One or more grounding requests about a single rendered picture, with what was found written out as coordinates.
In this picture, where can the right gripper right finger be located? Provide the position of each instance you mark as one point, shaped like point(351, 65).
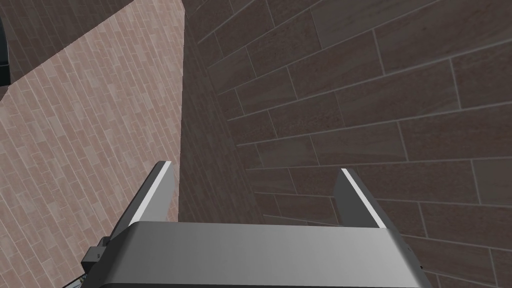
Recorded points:
point(358, 206)

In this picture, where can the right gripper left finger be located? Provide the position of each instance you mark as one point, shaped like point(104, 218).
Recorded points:
point(154, 198)

